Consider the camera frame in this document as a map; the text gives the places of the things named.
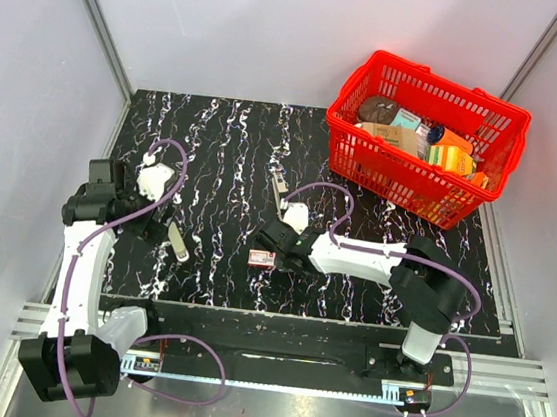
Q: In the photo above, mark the blue cap bottle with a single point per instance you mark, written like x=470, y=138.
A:
x=436, y=133

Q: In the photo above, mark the aluminium frame rail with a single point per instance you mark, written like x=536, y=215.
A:
x=184, y=360

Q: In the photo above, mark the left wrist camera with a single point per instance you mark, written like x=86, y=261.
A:
x=153, y=178

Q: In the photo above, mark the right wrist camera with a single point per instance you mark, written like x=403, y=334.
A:
x=294, y=214

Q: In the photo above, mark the orange green carton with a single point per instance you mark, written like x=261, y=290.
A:
x=452, y=159

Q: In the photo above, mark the teal small box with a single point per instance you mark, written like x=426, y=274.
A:
x=406, y=119

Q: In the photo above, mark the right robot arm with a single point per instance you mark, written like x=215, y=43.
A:
x=421, y=276

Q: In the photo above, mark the brown round package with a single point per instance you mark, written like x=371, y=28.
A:
x=378, y=109

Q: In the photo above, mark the red shopping basket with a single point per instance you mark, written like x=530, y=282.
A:
x=489, y=129

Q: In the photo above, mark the red white staple box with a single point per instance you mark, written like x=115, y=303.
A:
x=261, y=259

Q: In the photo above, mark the cardboard box in basket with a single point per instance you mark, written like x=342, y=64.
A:
x=402, y=138

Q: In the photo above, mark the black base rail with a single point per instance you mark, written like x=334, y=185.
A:
x=355, y=347

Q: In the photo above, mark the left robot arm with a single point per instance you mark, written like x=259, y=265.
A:
x=75, y=352

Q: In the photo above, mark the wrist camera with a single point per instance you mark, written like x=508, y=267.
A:
x=153, y=178
x=294, y=214

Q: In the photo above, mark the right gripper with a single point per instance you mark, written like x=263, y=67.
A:
x=280, y=265

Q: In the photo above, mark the white stapler base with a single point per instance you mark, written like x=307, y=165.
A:
x=280, y=190

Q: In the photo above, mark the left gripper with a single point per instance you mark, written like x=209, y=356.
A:
x=151, y=230

